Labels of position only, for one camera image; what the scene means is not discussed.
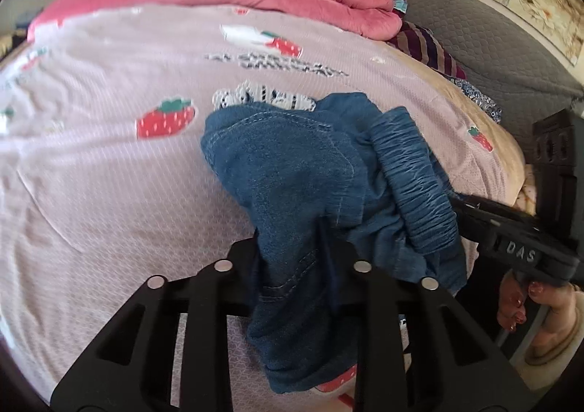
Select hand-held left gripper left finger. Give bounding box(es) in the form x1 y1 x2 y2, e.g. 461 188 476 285
50 236 262 412

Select blue denim pants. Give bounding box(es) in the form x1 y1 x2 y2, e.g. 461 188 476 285
201 92 469 395

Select blue floral cloth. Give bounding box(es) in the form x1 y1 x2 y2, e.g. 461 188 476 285
452 79 503 123

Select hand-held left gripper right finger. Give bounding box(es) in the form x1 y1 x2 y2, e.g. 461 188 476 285
319 220 537 412

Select cream floral blanket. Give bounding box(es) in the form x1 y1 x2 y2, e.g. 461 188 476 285
517 163 540 214

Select grey quilted headboard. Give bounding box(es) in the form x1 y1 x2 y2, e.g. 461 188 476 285
349 0 584 158

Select person's right hand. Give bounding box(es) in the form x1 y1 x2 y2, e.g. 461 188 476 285
496 272 576 335

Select purple striped cloth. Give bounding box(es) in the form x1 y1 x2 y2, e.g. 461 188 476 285
385 22 469 82

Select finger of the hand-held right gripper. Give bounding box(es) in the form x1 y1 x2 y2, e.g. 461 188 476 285
449 193 503 245

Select pink strawberry print bedsheet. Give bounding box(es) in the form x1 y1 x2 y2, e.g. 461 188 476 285
0 1 526 412

